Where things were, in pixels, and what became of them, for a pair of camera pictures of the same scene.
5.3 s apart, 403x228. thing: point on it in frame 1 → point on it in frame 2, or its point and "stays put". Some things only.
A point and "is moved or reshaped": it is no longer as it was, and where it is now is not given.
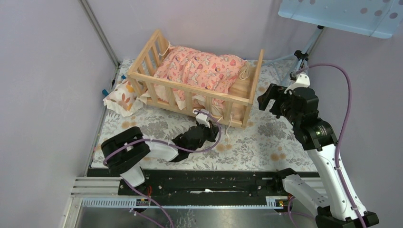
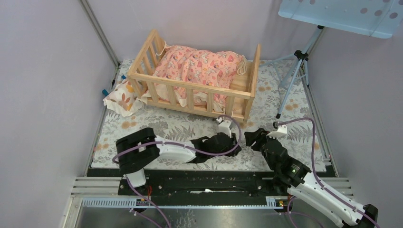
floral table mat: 269,142 stays put
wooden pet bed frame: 233,108 is moved or reshaped
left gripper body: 208,134 → 229,151
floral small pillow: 123,100 stays put
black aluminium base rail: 201,184 stays put
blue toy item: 105,93 stays put
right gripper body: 282,106 → 262,136
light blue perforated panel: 380,18 stays put
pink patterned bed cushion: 214,73 is moved or reshaped
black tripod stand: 301,66 stays put
